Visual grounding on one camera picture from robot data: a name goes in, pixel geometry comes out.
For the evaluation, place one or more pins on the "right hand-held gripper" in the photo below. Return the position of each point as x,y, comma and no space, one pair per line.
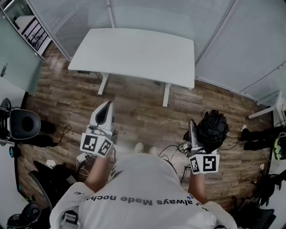
206,163

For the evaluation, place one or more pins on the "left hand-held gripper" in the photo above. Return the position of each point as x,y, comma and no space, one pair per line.
92,143

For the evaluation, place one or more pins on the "person's left forearm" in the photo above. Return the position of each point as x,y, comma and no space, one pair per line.
98,174

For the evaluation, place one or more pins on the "person's right forearm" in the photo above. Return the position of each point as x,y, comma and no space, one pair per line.
197,187

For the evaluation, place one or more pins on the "white power adapter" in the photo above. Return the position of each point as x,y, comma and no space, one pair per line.
185,148

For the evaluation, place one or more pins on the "person's left white shoe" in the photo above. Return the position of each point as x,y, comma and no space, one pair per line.
139,148

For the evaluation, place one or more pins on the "person's white shoe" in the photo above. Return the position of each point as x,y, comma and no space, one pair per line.
244,127
139,148
152,150

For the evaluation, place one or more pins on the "person's right white shoe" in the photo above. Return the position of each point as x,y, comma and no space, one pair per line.
152,150

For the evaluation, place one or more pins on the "black table control panel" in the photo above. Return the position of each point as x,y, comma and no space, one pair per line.
83,72

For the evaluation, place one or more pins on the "person's white printed shirt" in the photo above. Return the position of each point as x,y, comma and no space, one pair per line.
143,179

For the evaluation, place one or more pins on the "white paper scrap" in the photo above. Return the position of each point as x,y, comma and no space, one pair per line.
50,163

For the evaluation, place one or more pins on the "black bag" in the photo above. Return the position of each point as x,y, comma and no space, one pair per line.
55,183

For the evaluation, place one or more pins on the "small white side table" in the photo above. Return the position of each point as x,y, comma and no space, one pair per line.
276,105

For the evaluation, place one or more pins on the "yellow-green black helmet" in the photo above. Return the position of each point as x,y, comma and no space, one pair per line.
281,146

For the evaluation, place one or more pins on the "frosted glass door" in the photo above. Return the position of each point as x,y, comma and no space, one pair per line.
15,60

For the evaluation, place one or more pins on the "white shelf unit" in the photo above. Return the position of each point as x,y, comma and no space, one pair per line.
33,29

